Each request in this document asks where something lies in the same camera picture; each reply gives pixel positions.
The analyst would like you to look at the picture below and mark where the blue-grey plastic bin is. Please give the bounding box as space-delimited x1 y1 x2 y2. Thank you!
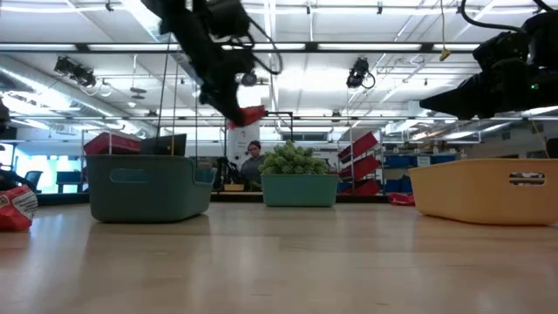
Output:
85 154 216 224

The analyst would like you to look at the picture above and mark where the green artificial succulent plant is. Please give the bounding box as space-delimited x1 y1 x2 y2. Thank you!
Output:
258 140 330 176

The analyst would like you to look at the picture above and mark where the black ceiling camera with cable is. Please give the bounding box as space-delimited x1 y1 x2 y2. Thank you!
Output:
346 56 376 90

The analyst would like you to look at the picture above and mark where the yellow hanging plug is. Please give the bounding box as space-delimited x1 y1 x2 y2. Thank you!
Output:
439 0 453 62

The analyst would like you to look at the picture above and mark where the metal shelf rack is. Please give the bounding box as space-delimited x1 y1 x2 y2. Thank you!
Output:
335 126 384 196

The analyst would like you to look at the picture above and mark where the red candy packet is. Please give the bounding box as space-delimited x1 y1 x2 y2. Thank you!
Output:
387 192 416 207

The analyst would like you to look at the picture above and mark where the red candy bar wrapper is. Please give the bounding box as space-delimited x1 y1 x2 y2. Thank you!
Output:
228 104 266 131
0 184 39 232

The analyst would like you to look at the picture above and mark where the black office chair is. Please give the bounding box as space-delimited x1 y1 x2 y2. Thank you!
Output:
24 169 44 194

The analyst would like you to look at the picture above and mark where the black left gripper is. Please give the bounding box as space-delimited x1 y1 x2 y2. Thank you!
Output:
143 0 258 128

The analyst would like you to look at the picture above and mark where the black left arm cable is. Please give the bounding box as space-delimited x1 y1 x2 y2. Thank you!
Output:
246 17 284 76

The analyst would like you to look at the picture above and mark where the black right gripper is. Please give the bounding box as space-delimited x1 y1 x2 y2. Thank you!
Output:
418 56 558 121

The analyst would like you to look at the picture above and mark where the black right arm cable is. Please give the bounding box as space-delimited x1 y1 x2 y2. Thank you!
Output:
459 0 527 34

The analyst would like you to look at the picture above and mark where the red tilted storage bin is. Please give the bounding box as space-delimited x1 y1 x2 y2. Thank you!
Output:
337 131 379 160
338 154 382 181
339 178 381 196

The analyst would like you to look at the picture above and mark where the black aluminium table frame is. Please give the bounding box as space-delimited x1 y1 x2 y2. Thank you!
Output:
37 191 391 205

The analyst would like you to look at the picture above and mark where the yellow plastic bin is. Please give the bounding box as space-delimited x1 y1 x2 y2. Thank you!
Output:
408 158 558 227

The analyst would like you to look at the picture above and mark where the black ceiling camera rig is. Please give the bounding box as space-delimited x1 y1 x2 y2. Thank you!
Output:
53 55 98 88

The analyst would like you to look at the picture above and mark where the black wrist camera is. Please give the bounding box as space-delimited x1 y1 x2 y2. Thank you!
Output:
205 0 253 39
473 31 531 73

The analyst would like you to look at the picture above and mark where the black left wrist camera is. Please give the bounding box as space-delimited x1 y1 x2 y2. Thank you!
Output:
205 0 253 39

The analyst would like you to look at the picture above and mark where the large red storage bin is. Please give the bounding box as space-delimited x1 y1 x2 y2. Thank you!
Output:
83 132 142 156

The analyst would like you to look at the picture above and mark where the person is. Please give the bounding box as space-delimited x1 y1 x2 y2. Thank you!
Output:
239 140 267 192

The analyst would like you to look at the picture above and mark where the white pillar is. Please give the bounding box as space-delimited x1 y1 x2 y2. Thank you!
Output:
226 121 262 175

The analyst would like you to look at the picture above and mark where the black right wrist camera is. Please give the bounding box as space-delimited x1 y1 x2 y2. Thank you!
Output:
473 31 531 73

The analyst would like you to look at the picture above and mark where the teal plastic bin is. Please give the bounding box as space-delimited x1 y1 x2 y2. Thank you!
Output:
260 174 340 208

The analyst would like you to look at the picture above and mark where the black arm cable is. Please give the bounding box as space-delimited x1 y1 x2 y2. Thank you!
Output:
459 0 527 34
246 17 284 76

